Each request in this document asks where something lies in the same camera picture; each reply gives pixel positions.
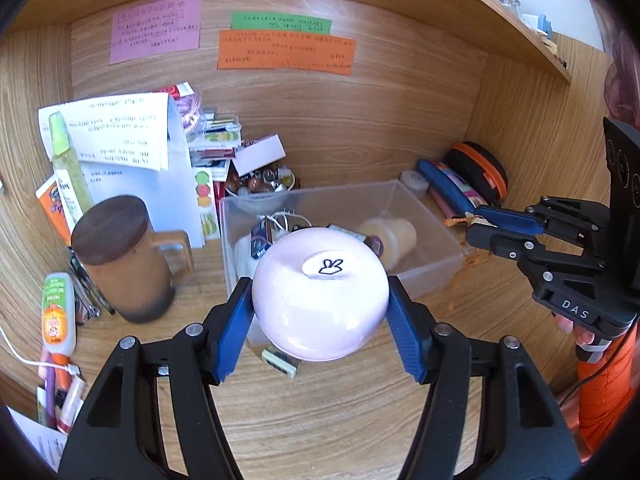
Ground brown mug with dark lid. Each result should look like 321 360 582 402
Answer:
71 195 195 324

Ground glass bowl of beads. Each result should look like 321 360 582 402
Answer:
224 165 297 211

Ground green paper note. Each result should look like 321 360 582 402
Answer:
231 11 333 35

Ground black orange round case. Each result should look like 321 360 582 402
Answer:
445 141 509 206

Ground pink pen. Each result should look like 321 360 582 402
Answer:
37 350 63 428

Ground pink round case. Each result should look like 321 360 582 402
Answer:
251 227 390 362

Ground wooden shelf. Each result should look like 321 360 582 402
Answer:
415 0 573 85

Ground white green orange tube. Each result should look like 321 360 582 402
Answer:
41 272 77 366

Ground orange scrap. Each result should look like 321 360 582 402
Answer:
444 212 493 229

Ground small blue box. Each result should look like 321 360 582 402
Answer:
520 12 554 37

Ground white string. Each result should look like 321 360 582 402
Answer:
265 209 312 233

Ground dark printed tag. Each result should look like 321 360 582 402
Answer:
250 220 281 261

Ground small white round jar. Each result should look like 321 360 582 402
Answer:
400 170 431 201

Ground orange paper note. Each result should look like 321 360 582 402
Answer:
217 29 357 77

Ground person's right forearm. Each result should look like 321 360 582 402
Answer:
575 320 640 456

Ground white cardboard box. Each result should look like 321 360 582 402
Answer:
233 133 287 177

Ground pink paper note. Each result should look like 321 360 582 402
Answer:
110 0 203 66

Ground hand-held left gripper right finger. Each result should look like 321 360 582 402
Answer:
385 275 583 480

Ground green spray bottle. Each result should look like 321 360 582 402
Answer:
47 112 96 221

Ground white printed packet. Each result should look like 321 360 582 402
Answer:
10 410 68 471

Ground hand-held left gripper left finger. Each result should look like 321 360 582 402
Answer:
59 276 256 480

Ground wooden desktop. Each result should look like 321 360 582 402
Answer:
0 180 591 480

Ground clear packet with pink coil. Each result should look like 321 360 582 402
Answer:
160 82 206 136

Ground orange crumbs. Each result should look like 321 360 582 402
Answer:
445 249 495 293

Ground translucent cream jar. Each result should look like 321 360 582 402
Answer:
357 216 417 266

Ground clear plastic bin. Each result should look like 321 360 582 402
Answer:
220 180 469 351

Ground blue fabric pouch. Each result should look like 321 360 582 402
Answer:
417 159 488 216

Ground person's right hand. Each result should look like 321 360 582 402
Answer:
551 310 598 351

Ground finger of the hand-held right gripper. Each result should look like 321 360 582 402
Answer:
472 204 546 235
465 224 537 262

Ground pink flat case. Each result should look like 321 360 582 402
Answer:
429 182 466 221

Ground handwritten white paper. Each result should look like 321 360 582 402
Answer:
38 92 171 172

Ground white cable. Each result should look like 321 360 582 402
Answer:
0 325 81 377

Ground pink lip balm tube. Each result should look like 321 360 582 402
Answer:
56 375 86 434

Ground metal tool set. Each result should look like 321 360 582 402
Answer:
70 255 117 317

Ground white paper sheets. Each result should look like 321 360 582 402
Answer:
80 95 207 250

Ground pink translucent bag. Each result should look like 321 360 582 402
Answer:
602 30 640 126

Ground small beige box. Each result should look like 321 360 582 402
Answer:
261 347 300 378

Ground stack of small packets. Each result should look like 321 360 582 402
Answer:
187 107 243 161

